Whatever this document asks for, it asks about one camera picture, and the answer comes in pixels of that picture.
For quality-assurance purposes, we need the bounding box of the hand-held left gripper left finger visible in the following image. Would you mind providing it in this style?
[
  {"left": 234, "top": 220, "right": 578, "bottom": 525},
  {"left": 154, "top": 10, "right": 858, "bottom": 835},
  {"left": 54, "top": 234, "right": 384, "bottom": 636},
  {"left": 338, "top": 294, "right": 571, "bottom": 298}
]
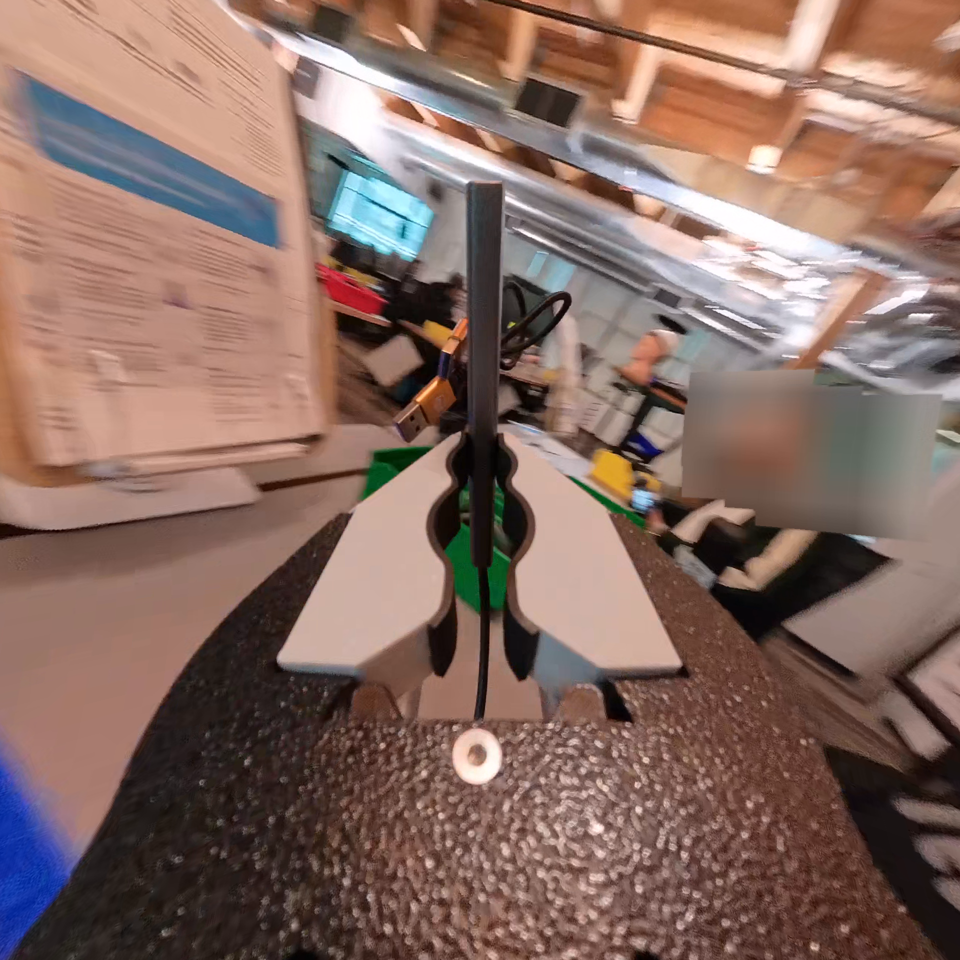
[{"left": 276, "top": 433, "right": 461, "bottom": 715}]

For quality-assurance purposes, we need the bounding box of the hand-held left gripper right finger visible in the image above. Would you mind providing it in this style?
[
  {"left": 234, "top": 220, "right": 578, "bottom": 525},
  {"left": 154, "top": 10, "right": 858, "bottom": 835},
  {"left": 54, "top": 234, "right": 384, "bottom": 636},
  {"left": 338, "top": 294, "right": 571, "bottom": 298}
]
[{"left": 495, "top": 433, "right": 685, "bottom": 715}]

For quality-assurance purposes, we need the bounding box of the green plastic bin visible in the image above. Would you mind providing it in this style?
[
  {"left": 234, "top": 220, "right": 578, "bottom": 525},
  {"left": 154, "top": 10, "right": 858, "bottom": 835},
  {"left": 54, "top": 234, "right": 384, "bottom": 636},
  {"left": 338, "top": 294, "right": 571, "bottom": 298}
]
[{"left": 358, "top": 446, "right": 648, "bottom": 612}]

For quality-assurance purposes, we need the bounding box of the thin black hub cable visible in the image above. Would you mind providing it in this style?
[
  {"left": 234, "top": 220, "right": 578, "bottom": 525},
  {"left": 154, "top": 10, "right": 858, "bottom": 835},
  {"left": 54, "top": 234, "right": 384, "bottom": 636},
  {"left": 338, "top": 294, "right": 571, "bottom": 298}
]
[{"left": 472, "top": 566, "right": 495, "bottom": 725}]

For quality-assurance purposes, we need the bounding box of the orange plug cable blue tie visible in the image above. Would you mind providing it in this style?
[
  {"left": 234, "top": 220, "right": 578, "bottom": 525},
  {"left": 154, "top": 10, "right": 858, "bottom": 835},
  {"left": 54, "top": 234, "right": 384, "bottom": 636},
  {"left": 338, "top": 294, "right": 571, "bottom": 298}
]
[{"left": 393, "top": 281, "right": 575, "bottom": 445}]

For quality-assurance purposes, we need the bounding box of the dark grey slim USB hub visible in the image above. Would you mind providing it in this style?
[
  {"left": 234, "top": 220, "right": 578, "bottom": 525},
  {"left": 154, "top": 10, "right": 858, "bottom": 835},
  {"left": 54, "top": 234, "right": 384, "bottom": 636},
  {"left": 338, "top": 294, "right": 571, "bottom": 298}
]
[{"left": 465, "top": 180, "right": 506, "bottom": 571}]

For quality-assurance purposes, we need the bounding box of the blue plastic bin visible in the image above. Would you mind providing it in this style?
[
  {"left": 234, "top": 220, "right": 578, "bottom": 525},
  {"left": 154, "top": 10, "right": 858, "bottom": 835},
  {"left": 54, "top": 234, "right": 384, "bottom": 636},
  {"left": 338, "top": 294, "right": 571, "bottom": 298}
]
[{"left": 0, "top": 738, "right": 74, "bottom": 960}]

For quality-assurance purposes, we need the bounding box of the grey desk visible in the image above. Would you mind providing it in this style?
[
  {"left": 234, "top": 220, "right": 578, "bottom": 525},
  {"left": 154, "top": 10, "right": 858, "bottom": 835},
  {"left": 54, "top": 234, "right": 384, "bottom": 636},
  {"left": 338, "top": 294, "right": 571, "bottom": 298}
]
[{"left": 0, "top": 423, "right": 376, "bottom": 849}]

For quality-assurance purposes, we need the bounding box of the wooden document stand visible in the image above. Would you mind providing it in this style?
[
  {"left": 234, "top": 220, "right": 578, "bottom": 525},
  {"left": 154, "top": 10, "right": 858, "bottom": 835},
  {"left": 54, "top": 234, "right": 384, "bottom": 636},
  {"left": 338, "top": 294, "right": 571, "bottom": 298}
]
[{"left": 0, "top": 0, "right": 340, "bottom": 531}]

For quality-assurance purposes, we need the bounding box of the red plastic bin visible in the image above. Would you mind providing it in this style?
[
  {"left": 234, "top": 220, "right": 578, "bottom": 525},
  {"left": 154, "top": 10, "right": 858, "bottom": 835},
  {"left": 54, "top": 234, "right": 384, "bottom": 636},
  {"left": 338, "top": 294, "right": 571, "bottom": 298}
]
[{"left": 315, "top": 262, "right": 389, "bottom": 318}]

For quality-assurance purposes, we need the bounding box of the silver ventilation duct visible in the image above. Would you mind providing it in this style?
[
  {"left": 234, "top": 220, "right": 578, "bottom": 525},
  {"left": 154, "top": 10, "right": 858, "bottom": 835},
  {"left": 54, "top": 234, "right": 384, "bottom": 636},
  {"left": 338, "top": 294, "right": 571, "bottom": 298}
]
[{"left": 255, "top": 18, "right": 901, "bottom": 265}]

